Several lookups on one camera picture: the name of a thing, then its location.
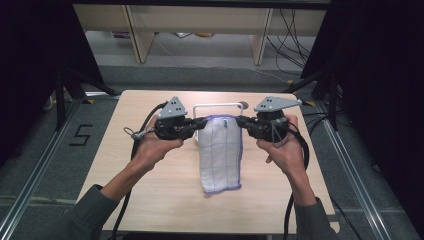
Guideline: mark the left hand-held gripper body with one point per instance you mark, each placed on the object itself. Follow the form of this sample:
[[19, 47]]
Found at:
[[172, 109]]

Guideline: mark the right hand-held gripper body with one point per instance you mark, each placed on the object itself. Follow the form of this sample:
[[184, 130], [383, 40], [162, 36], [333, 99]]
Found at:
[[276, 104]]

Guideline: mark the white rack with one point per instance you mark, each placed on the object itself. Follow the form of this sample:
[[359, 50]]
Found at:
[[216, 104]]

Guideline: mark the white cloth with purple edge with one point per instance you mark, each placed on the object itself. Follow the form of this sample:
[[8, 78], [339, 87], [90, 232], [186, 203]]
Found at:
[[220, 156]]

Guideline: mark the person's left hand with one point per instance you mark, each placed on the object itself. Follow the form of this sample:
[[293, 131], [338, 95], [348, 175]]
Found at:
[[150, 150]]

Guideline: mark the person's right hand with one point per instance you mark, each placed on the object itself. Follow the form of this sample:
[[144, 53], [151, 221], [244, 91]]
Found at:
[[287, 156]]

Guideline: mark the dark round table grommet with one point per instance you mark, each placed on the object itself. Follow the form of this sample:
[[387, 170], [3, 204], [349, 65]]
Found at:
[[246, 104]]

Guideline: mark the yellow black tape piece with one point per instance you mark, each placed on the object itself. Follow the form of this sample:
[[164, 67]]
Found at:
[[310, 103], [88, 101]]

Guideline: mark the black metal stand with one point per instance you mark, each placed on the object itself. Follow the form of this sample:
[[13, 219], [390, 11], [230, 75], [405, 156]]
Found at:
[[332, 100], [60, 100]]

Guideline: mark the white flat item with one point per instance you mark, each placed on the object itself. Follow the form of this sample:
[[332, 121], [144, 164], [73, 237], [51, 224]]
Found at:
[[183, 34]]

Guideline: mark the yellow round item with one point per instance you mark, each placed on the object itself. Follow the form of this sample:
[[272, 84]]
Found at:
[[204, 34]]

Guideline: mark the purple item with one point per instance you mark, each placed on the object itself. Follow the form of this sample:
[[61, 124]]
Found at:
[[121, 34]]

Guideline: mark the beige wooden desk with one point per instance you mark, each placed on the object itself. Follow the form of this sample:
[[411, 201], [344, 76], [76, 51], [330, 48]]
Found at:
[[200, 18]]

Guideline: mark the dark curtain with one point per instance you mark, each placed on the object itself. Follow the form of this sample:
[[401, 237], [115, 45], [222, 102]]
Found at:
[[30, 66], [383, 83]]

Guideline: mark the aluminium floor rail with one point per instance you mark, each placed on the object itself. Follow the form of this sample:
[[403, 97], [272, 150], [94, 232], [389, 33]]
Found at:
[[36, 173], [353, 173]]

